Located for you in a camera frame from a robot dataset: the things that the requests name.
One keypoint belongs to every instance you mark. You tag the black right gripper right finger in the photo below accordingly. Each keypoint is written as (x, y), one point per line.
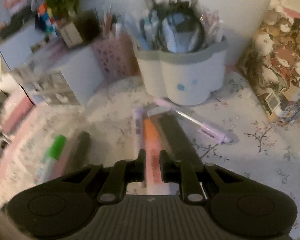
(183, 174)

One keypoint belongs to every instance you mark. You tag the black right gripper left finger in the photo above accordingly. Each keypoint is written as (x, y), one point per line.
(116, 178)

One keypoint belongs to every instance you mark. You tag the black pencil case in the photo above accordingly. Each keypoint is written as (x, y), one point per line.
(173, 137)

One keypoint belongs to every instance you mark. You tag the orange pink highlighter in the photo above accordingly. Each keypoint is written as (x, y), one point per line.
(153, 180)

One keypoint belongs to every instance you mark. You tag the black marker pen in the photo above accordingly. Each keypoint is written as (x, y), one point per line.
(79, 148)

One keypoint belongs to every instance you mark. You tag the purple clear pen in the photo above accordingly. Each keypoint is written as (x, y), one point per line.
(204, 128)

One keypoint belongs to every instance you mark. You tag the pale pink pen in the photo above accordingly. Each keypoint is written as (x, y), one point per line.
(138, 121)

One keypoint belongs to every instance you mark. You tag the green cap highlighter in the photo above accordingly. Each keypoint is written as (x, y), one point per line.
(50, 159)

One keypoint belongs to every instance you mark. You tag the floral table cloth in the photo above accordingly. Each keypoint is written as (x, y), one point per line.
(263, 151)

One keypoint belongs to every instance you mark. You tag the white flower-shaped pen holder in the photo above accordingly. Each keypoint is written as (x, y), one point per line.
(185, 79)

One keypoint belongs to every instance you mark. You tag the white drawer organizer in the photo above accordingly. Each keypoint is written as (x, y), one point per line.
(72, 78)

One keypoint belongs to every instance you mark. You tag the pink perforated pen cup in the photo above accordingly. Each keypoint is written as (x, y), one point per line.
(116, 57)

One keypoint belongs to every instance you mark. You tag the black magnifying glass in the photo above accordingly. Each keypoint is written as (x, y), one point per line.
(181, 33)

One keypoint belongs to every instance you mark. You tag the cartoon cover book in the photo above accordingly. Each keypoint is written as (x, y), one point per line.
(271, 63)

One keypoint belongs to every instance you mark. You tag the framed calligraphy planter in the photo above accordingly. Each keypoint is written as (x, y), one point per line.
(82, 29)

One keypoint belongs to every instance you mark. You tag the white storage box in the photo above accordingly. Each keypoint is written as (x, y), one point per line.
(16, 49)

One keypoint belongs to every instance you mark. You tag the colourful rubik cube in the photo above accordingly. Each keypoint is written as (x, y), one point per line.
(45, 21)

